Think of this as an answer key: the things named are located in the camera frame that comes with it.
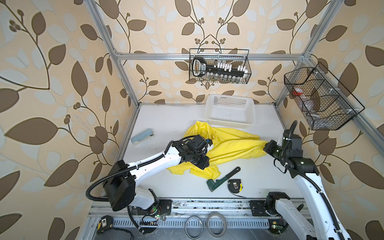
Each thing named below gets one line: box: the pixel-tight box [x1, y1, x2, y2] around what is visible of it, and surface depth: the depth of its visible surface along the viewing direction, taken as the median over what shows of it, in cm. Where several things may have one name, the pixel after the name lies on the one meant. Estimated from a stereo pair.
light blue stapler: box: [131, 128, 155, 145], surface depth 101 cm
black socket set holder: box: [192, 57, 249, 77], surface depth 85 cm
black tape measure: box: [227, 179, 247, 198], surface depth 81 cm
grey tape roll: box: [206, 211, 228, 238], surface depth 70 cm
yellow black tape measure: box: [96, 215, 114, 235], surface depth 69 cm
